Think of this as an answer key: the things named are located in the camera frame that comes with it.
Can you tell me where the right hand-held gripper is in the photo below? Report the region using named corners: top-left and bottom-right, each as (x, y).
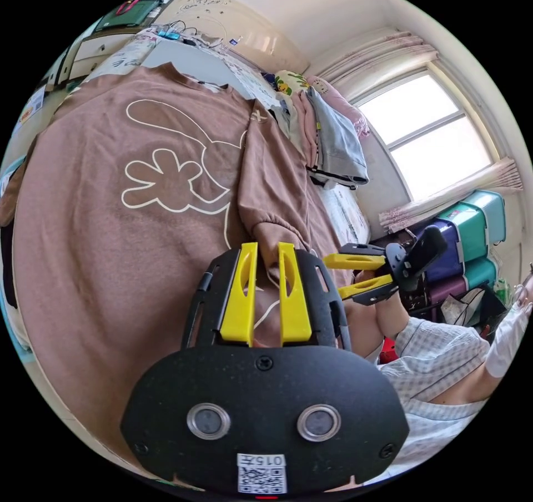
top-left (323, 242), bottom-right (422, 307)

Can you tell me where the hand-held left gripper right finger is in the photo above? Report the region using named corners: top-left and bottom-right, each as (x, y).
top-left (277, 242), bottom-right (313, 343)

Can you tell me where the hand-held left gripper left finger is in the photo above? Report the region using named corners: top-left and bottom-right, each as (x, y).
top-left (219, 242), bottom-right (259, 343)

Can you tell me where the brown hoodie with cream print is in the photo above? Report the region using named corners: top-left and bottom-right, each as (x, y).
top-left (0, 62), bottom-right (368, 483)

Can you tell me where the person's right forearm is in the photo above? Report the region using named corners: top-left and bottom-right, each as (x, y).
top-left (376, 291), bottom-right (412, 339)

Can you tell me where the person's right hand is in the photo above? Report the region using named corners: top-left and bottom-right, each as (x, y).
top-left (344, 301), bottom-right (383, 360)

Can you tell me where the person's left hand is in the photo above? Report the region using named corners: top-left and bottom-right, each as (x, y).
top-left (173, 471), bottom-right (207, 491)

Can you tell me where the person's body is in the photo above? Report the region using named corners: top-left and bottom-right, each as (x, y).
top-left (366, 260), bottom-right (533, 485)

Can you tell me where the stack of plastic storage bins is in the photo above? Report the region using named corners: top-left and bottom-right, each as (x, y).
top-left (410, 189), bottom-right (508, 310)

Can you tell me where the pile of clothes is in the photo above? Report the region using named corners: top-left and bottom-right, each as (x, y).
top-left (266, 69), bottom-right (372, 191)

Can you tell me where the window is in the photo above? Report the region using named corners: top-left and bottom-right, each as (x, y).
top-left (353, 65), bottom-right (501, 204)

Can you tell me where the pink curtain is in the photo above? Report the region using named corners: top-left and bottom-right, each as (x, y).
top-left (309, 27), bottom-right (525, 233)

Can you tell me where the white cupboard with drawers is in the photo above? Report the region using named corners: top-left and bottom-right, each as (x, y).
top-left (53, 0), bottom-right (178, 88)

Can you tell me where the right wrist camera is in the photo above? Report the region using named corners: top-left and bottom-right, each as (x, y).
top-left (410, 225), bottom-right (449, 281)

